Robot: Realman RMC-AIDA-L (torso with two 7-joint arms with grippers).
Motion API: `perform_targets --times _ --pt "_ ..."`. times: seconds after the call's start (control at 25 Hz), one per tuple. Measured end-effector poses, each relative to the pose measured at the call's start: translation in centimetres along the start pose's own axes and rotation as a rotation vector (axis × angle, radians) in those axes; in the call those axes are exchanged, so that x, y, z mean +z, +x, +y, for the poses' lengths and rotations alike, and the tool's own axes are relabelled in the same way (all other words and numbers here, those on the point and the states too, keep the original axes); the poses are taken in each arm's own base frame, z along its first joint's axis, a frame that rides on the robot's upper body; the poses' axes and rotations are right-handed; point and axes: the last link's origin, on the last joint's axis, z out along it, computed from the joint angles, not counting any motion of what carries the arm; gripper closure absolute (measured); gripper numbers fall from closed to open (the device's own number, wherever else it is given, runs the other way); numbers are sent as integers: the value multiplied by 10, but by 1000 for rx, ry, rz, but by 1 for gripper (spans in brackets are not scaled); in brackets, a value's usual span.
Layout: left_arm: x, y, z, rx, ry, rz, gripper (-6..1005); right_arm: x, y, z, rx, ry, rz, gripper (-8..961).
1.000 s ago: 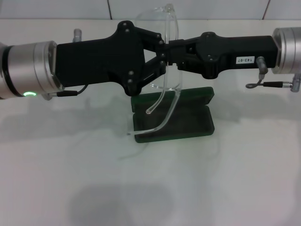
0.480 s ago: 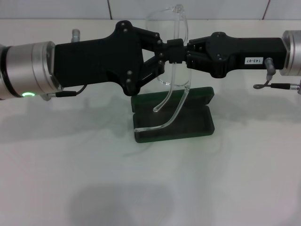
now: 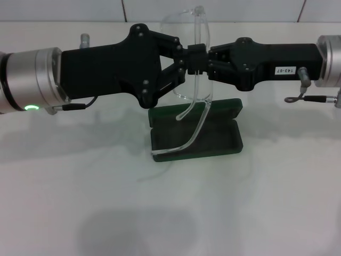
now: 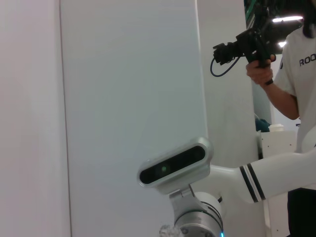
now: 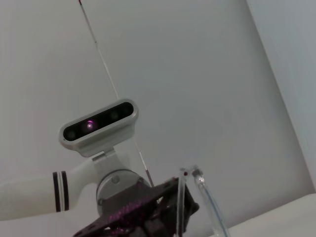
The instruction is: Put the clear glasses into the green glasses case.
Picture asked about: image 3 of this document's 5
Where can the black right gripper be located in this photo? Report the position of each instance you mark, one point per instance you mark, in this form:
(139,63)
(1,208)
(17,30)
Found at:
(266,58)

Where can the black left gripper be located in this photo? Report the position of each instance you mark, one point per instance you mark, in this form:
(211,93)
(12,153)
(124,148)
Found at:
(106,72)

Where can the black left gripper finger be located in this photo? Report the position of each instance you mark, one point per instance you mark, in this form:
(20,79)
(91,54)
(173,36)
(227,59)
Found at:
(197,68)
(197,52)

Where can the clear plastic glasses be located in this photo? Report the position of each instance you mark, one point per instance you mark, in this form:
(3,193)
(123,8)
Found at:
(199,12)

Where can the green glasses case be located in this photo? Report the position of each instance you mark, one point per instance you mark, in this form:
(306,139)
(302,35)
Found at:
(213,144)

